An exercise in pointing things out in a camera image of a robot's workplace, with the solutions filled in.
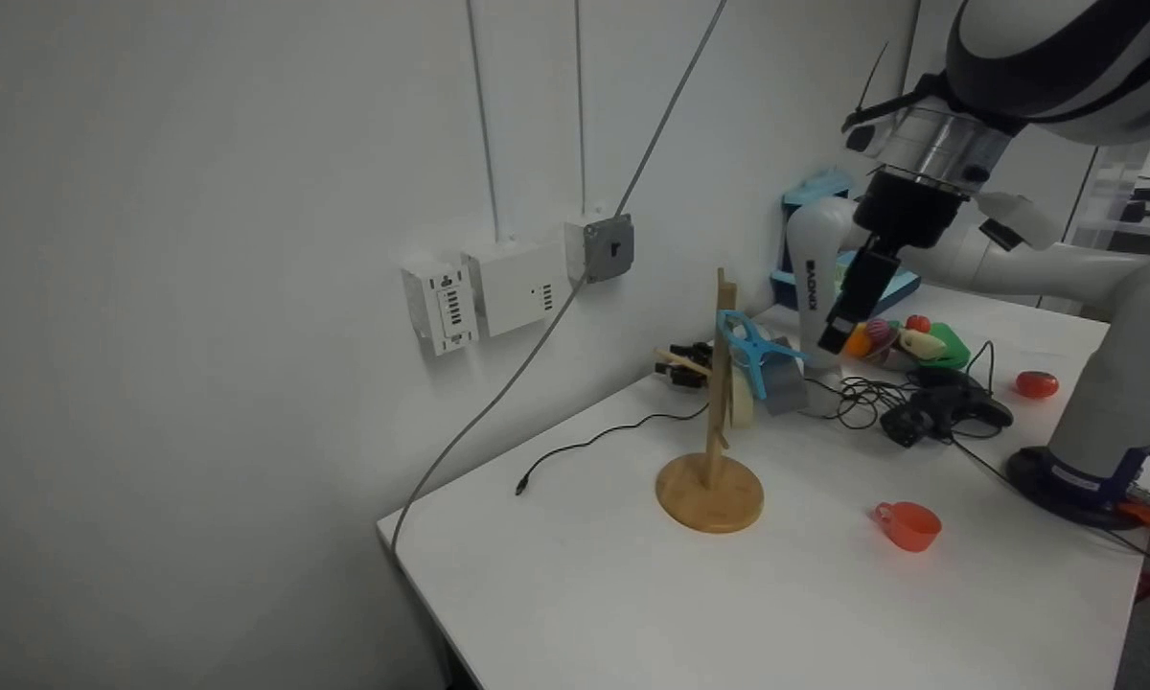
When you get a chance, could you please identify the grey duct tape roll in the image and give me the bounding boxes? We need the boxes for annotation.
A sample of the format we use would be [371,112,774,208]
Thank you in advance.
[760,343,814,420]

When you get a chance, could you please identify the black clamp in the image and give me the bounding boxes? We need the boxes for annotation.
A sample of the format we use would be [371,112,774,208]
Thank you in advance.
[652,337,720,392]

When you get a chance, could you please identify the wooden peg stand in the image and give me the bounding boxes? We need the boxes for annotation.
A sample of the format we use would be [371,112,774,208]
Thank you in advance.
[652,264,766,536]

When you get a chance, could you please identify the white wall conduit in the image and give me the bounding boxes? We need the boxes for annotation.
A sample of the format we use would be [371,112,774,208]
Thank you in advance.
[573,0,594,222]
[460,0,505,250]

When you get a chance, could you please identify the grey wall cable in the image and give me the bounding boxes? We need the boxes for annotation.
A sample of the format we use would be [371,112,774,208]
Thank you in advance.
[385,0,735,554]

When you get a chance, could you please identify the small black power adapter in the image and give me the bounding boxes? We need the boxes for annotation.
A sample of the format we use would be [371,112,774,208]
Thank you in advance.
[878,399,942,452]

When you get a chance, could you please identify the light blue container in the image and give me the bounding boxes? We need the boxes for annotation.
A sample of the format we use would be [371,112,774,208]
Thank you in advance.
[777,163,859,222]

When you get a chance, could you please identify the white labelled wall box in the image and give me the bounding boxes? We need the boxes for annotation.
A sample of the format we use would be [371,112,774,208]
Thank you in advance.
[399,246,478,361]

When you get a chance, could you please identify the black wire loop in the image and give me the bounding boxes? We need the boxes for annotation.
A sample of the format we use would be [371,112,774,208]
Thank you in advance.
[962,337,1004,392]

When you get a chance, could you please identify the purple toy fruit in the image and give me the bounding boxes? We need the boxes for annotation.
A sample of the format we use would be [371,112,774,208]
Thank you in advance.
[864,314,902,357]

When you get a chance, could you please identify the grey wall socket box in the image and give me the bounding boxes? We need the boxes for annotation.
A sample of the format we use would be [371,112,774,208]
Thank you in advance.
[562,210,640,288]

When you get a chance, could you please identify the cream masking tape roll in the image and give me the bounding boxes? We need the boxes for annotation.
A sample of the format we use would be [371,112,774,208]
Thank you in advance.
[725,373,760,431]

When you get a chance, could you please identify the yellow toy fruit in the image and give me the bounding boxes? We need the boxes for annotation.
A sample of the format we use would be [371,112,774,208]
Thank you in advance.
[896,328,951,365]

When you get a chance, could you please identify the plain white wall box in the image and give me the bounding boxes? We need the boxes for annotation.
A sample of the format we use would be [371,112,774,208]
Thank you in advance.
[460,237,566,341]

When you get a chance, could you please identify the large black power brick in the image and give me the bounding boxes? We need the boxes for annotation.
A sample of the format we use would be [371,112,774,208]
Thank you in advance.
[924,368,1016,442]

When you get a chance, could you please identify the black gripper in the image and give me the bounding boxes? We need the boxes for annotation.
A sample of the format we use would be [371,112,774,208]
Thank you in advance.
[817,167,979,357]

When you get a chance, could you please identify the small red bowl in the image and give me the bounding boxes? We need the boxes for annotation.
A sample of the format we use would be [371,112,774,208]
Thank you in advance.
[1012,368,1063,407]

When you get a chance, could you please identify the thin black cable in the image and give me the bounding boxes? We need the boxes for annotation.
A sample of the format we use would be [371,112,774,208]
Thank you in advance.
[514,399,720,499]

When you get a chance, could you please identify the dark vertical pole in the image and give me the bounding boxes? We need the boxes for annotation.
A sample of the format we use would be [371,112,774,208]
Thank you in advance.
[884,0,924,98]

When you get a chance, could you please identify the dark blue arm base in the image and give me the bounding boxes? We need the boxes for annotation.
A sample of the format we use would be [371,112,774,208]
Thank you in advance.
[999,442,1150,532]

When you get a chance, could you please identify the tangled black cables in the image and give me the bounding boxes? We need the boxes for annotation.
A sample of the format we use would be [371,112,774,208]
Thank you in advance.
[801,361,918,431]

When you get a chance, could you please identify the orange plastic cup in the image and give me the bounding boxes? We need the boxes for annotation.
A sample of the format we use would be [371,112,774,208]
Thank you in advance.
[868,499,947,554]

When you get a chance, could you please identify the green toy vegetable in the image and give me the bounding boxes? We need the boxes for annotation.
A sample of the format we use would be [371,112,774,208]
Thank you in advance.
[896,319,979,375]

